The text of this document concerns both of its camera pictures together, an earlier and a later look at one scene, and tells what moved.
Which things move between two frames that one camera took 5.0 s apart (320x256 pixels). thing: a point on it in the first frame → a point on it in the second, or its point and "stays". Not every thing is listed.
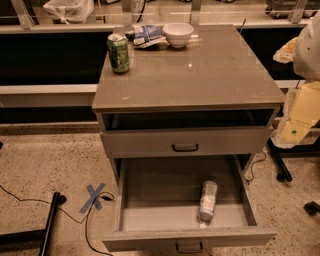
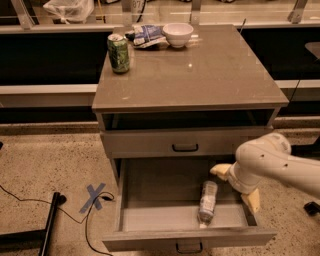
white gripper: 308,55 → 237,178
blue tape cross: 93,200 stays
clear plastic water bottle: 208,202 stays
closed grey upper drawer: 187,142 stays
